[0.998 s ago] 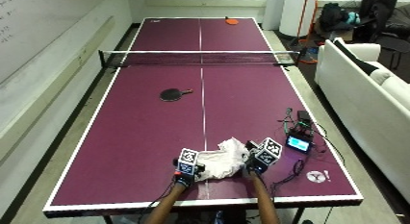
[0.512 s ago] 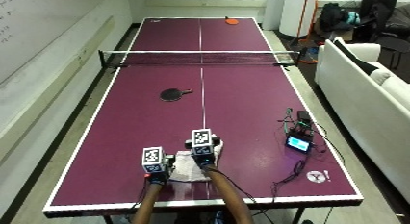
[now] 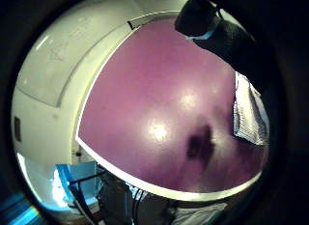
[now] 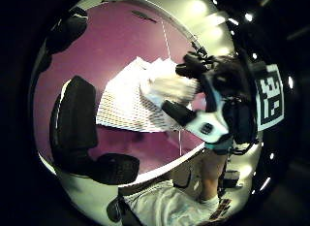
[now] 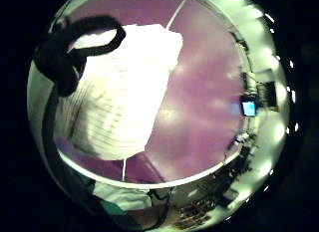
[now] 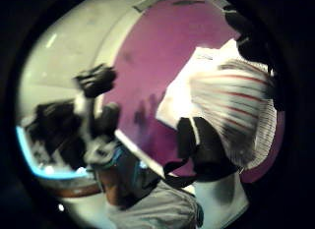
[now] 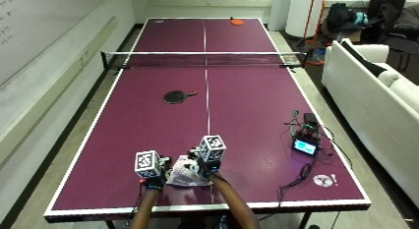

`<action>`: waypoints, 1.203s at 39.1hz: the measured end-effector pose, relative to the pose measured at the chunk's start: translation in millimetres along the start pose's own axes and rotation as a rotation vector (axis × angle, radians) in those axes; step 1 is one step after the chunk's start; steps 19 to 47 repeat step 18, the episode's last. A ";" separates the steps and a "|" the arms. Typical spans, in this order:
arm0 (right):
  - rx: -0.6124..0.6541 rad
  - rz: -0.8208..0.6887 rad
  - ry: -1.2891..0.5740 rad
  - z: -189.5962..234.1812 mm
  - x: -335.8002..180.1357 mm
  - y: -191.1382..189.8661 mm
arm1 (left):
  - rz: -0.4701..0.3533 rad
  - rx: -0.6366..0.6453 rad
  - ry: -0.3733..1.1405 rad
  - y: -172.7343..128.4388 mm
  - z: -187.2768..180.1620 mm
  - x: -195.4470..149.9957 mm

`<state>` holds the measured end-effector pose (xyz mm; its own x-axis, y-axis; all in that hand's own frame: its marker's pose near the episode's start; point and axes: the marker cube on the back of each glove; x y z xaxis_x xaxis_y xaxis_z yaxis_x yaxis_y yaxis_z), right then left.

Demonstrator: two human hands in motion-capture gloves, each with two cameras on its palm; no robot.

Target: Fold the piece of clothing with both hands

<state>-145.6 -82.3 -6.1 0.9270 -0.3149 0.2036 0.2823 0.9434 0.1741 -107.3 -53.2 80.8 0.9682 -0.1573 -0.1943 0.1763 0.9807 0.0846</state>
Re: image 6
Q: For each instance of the the person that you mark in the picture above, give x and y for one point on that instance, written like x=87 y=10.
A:
x=154 y=206

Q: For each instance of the white red striped cloth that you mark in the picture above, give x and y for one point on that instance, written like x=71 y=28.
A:
x=236 y=104

